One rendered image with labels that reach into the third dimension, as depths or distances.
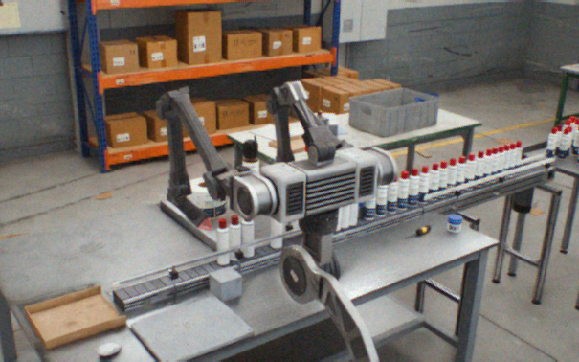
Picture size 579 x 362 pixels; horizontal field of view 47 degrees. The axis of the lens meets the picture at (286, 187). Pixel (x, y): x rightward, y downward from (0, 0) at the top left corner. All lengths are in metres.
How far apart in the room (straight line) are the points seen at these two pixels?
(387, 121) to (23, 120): 3.74
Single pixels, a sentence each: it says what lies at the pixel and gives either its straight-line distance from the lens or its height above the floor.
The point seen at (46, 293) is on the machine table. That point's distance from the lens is 2.87.
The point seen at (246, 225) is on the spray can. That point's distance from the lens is 2.83.
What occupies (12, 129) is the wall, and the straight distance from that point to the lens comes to 7.00.
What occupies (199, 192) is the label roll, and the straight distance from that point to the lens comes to 3.22.
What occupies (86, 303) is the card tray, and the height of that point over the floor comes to 0.83.
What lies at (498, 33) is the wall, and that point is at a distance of 10.78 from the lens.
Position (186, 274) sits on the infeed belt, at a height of 0.88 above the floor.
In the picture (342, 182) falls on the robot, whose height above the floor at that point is 1.47.
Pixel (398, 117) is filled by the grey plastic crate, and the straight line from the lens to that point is 4.90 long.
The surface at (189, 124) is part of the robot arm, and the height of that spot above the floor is 1.60.
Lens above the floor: 2.25
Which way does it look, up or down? 22 degrees down
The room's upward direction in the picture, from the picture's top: 1 degrees clockwise
